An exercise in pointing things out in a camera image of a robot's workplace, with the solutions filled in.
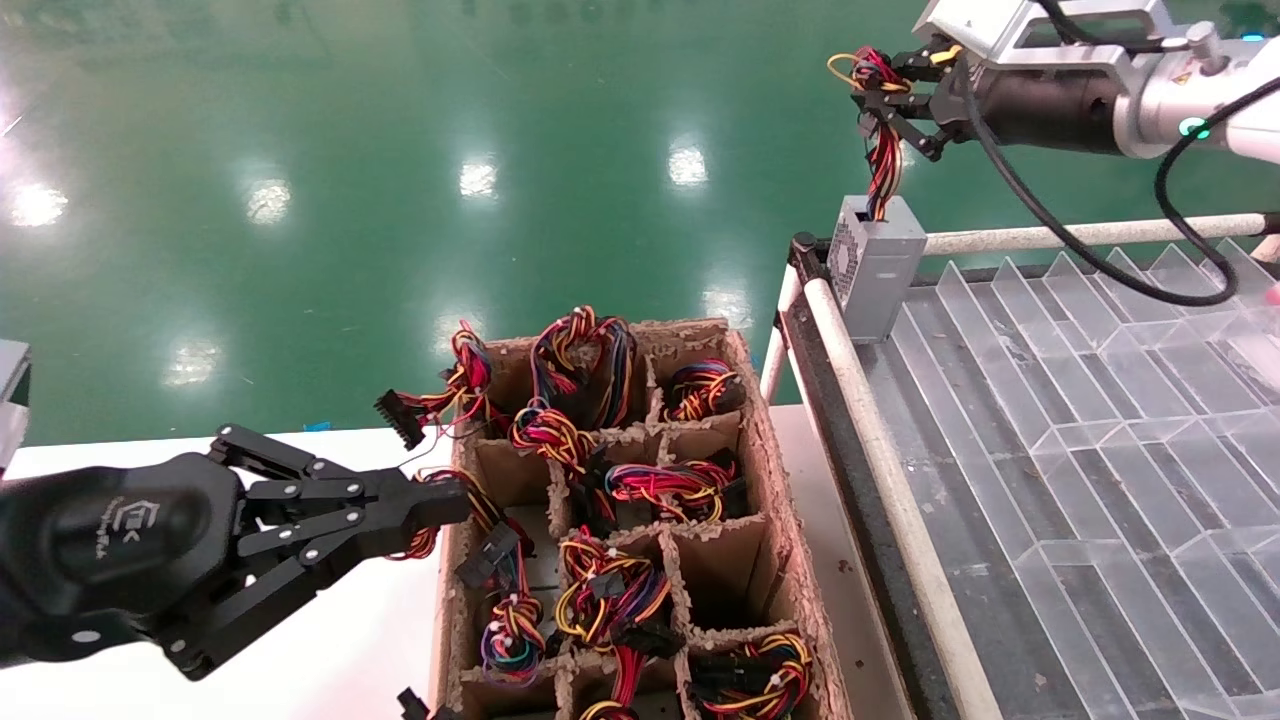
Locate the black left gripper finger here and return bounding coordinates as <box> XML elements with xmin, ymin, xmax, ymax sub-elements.
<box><xmin>212</xmin><ymin>425</ymin><xmax>471</xmax><ymax>509</ymax></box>

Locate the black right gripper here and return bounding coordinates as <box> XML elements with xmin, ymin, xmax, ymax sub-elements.
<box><xmin>856</xmin><ymin>38</ymin><xmax>1126</xmax><ymax>163</ymax></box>

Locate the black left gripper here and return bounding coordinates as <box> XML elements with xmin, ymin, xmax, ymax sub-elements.
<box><xmin>0</xmin><ymin>452</ymin><xmax>471</xmax><ymax>681</ymax></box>

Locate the grey power supply with wires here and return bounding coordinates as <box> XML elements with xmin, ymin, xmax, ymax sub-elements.
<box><xmin>825</xmin><ymin>45</ymin><xmax>931</xmax><ymax>346</ymax></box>

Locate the brown cardboard divider box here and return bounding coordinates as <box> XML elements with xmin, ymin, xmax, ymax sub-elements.
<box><xmin>430</xmin><ymin>318</ymin><xmax>851</xmax><ymax>720</ymax></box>

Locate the clear acrylic divider tray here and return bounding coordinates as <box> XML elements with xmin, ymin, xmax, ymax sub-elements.
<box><xmin>880</xmin><ymin>240</ymin><xmax>1280</xmax><ymax>720</ymax></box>

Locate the red orange blue wire bundle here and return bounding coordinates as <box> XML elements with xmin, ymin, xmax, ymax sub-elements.
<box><xmin>400</xmin><ymin>468</ymin><xmax>536</xmax><ymax>593</ymax></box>

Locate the blue green purple wire bundle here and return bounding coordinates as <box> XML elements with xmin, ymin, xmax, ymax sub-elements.
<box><xmin>482</xmin><ymin>592</ymin><xmax>551</xmax><ymax>687</ymax></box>

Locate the black cable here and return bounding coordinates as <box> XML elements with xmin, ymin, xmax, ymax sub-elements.
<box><xmin>960</xmin><ymin>45</ymin><xmax>1280</xmax><ymax>307</ymax></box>
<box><xmin>1035</xmin><ymin>0</ymin><xmax>1196</xmax><ymax>53</ymax></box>

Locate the red blue yellow wire bundle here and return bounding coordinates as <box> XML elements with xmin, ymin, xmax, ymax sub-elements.
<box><xmin>598</xmin><ymin>455</ymin><xmax>746</xmax><ymax>529</ymax></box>

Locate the orange yellow red wire bundle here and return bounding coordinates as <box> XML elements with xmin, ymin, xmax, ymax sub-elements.
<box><xmin>690</xmin><ymin>632</ymin><xmax>816</xmax><ymax>720</ymax></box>

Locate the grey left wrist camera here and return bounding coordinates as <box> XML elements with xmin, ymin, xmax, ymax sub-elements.
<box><xmin>0</xmin><ymin>340</ymin><xmax>31</xmax><ymax>471</ymax></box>

